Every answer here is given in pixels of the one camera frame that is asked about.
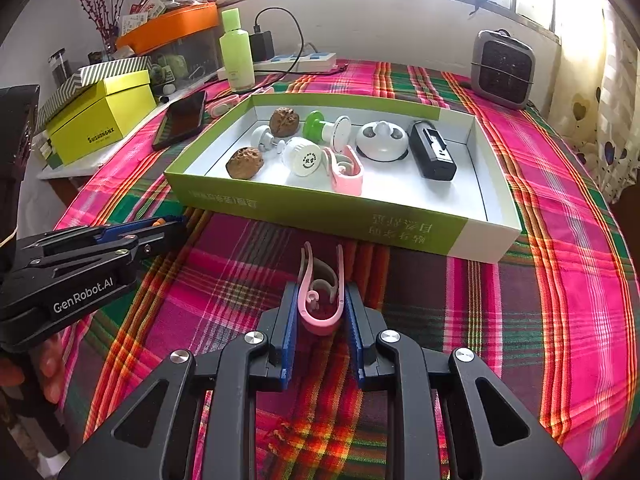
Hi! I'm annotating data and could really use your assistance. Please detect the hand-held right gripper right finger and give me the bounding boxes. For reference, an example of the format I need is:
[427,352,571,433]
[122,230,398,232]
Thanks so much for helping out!
[345,282,576,480]

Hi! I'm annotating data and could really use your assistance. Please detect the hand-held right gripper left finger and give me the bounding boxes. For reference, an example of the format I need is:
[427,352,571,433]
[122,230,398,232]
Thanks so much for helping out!
[57,282,301,480]

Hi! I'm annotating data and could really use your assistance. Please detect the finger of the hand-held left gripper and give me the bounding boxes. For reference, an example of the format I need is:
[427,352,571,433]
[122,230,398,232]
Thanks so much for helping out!
[30,225,190,281]
[15,216,188,261]

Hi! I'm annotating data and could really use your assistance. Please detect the pink plastic clip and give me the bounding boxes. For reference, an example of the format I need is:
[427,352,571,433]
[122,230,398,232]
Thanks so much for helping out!
[322,145,364,197]
[297,241,347,337]

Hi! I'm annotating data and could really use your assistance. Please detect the brown walnut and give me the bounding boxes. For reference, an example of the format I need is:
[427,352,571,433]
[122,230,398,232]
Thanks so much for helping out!
[226,147,265,181]
[269,107,301,139]

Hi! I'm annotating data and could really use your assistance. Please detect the green white cardboard box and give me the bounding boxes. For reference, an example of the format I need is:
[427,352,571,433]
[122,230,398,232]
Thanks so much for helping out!
[164,92,523,263]

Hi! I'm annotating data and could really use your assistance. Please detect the white egg-shaped knob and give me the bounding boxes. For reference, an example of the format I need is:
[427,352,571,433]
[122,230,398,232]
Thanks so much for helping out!
[251,126,288,157]

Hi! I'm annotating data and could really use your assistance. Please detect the white panda-shaped round gadget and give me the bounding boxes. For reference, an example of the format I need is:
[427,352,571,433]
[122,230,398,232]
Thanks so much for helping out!
[356,121,410,163]

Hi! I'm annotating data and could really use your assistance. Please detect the black rectangular device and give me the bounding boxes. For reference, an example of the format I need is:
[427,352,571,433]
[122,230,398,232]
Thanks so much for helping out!
[409,120,458,181]

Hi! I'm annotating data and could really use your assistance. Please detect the green white mushroom-shaped knob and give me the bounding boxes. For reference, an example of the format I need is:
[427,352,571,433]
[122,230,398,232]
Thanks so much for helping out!
[303,111,352,153]

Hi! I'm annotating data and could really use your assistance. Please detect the person's left hand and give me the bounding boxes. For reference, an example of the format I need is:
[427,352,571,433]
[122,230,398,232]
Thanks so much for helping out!
[0,335,67,406]

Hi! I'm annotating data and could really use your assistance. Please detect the yellow-green shoe box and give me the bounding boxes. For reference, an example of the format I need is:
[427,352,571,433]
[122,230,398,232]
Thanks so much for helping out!
[45,70,158,167]

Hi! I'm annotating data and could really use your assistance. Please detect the black smartphone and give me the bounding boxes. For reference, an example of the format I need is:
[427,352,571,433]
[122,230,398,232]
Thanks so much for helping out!
[151,91,207,152]

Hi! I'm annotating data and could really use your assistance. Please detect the grey white striped box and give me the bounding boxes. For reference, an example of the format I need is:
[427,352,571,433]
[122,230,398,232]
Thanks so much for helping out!
[35,56,153,121]

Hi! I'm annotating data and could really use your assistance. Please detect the glass jar with black lid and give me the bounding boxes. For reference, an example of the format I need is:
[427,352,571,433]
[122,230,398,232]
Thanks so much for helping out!
[48,49,71,86]

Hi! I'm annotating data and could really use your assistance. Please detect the clear plastic container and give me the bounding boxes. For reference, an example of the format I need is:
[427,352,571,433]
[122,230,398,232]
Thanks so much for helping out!
[150,30,223,86]

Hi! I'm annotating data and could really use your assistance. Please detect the light green lotion bottle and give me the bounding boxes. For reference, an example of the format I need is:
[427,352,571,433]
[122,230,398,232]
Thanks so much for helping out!
[220,8,256,92]

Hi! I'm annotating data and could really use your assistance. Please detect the orange tray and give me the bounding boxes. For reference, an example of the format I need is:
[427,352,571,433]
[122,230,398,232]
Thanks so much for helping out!
[115,2,222,56]

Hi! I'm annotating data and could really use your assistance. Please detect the pink green plaid tablecloth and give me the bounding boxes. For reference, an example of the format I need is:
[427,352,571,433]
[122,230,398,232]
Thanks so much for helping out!
[52,60,638,480]

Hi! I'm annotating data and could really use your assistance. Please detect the black charger plug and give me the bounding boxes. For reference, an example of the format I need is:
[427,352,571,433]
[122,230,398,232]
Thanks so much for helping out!
[249,30,275,62]

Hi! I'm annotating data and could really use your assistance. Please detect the white power strip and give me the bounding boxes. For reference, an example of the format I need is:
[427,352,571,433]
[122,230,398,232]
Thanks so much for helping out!
[217,52,337,81]

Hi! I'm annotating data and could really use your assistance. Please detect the grey small fan heater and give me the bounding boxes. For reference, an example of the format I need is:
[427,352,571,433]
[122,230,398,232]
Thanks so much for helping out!
[471,29,537,111]

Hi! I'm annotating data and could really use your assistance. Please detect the heart-print curtain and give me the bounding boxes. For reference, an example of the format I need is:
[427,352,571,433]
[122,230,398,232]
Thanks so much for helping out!
[545,0,640,206]

